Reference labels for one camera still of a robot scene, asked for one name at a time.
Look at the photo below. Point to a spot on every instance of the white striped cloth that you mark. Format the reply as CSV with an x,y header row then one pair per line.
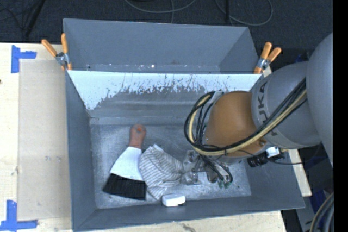
x,y
160,168

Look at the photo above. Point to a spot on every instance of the black cylinder on white bracket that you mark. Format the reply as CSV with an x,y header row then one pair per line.
x,y
258,160

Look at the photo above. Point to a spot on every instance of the pale cardboard board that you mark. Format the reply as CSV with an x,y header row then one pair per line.
x,y
40,130

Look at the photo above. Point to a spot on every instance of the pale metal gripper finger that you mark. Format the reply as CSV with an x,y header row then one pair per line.
x,y
194,160
193,178

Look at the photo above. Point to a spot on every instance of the small white rounded box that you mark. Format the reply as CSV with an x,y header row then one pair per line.
x,y
173,199

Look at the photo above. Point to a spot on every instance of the grey metal bin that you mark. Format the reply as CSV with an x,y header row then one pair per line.
x,y
152,46

